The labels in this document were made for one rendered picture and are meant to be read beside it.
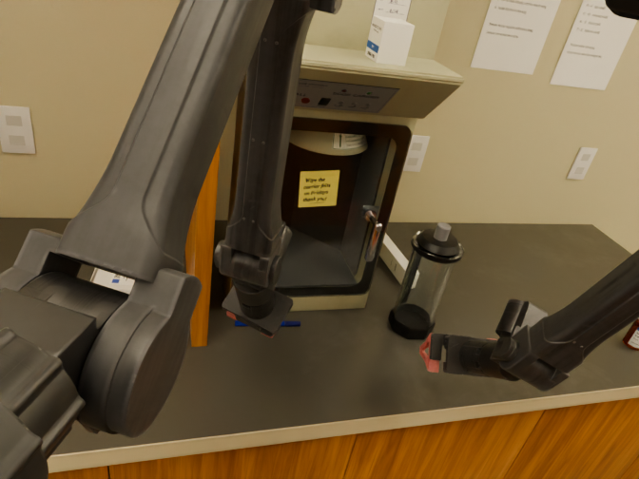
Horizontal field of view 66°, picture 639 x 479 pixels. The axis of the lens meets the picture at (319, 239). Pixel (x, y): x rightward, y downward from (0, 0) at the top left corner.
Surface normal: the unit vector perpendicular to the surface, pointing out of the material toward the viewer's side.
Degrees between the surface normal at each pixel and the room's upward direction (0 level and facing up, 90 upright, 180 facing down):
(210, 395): 0
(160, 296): 46
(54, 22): 90
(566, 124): 90
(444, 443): 90
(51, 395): 59
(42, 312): 2
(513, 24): 90
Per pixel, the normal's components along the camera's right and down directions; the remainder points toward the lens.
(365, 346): 0.17, -0.84
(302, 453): 0.26, 0.55
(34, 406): 0.91, -0.22
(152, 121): -0.03, -0.23
